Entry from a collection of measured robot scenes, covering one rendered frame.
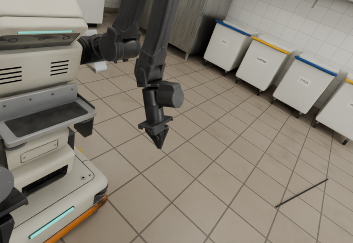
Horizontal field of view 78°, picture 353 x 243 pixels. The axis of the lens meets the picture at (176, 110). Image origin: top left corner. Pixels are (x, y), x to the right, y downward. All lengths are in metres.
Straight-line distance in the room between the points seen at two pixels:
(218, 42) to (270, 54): 0.83
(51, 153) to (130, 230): 0.70
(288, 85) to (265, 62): 0.46
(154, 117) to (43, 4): 0.38
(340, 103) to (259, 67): 1.11
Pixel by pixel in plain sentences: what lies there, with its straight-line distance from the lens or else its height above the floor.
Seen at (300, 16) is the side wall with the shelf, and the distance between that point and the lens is 4.04.
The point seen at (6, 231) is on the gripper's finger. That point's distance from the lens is 0.50.
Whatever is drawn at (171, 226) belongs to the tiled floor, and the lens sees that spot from 1.49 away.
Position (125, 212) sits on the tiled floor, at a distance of 1.47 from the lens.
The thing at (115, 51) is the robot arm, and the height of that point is 1.02.
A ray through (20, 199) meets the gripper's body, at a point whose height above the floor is 0.86.
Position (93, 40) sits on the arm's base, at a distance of 0.78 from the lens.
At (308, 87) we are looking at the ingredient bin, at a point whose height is 0.47.
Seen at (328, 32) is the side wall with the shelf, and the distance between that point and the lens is 4.00.
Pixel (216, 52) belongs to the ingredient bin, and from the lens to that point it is 3.74.
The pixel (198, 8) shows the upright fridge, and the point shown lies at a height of 0.85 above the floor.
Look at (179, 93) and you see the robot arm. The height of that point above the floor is 0.98.
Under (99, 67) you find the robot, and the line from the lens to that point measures 0.82.
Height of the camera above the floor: 1.26
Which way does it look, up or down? 32 degrees down
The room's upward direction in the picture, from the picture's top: 20 degrees clockwise
